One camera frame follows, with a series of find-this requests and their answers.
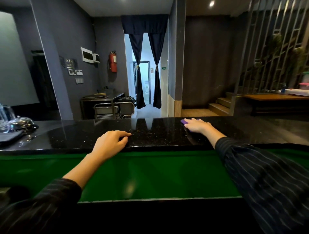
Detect metal lattice partition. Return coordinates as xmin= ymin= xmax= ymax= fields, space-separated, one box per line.
xmin=229 ymin=0 xmax=309 ymax=116

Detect wooden stairs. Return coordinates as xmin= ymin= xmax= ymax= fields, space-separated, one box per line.
xmin=208 ymin=92 xmax=235 ymax=116

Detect white cloth bundle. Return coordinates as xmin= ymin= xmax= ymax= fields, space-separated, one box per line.
xmin=277 ymin=88 xmax=309 ymax=97

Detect person's right forearm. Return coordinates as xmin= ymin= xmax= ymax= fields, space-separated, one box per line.
xmin=205 ymin=126 xmax=309 ymax=234

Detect steel work table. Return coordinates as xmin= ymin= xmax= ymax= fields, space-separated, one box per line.
xmin=80 ymin=92 xmax=125 ymax=120

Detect person's left hand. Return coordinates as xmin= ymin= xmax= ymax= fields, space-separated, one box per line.
xmin=93 ymin=130 xmax=132 ymax=162

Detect dark blue curtain valance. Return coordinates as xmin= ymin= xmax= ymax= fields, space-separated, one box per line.
xmin=121 ymin=14 xmax=169 ymax=35

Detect purple cleaning cloth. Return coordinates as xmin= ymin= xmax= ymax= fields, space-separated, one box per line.
xmin=181 ymin=118 xmax=200 ymax=126

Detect person's right hand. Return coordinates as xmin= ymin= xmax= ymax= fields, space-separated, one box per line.
xmin=183 ymin=118 xmax=213 ymax=135

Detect person's left forearm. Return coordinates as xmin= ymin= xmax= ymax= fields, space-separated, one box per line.
xmin=0 ymin=151 xmax=108 ymax=234

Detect dark blue tied curtain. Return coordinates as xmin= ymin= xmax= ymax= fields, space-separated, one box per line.
xmin=147 ymin=33 xmax=162 ymax=109
xmin=128 ymin=33 xmax=146 ymax=109

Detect green leafy plant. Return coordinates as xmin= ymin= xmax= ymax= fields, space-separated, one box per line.
xmin=264 ymin=32 xmax=309 ymax=90

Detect round dark tray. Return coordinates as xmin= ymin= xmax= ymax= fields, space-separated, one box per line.
xmin=82 ymin=93 xmax=110 ymax=100

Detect white door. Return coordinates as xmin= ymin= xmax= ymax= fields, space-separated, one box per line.
xmin=132 ymin=61 xmax=151 ymax=105

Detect shiny metal cloche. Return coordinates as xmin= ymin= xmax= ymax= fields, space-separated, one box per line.
xmin=8 ymin=115 xmax=39 ymax=132

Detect black flat tray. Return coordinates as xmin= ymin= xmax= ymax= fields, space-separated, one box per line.
xmin=0 ymin=130 xmax=25 ymax=146

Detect steel service trolley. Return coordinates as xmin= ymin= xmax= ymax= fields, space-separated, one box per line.
xmin=93 ymin=101 xmax=136 ymax=120

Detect white wall panel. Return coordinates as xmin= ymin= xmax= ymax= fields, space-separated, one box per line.
xmin=80 ymin=47 xmax=94 ymax=64

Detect red fire extinguisher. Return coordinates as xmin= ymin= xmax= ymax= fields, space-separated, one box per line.
xmin=108 ymin=51 xmax=118 ymax=73

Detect wooden low table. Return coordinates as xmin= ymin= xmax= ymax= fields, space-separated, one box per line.
xmin=243 ymin=93 xmax=309 ymax=116

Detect clear glass pitcher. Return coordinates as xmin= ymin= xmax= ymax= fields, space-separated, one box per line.
xmin=0 ymin=103 xmax=16 ymax=133

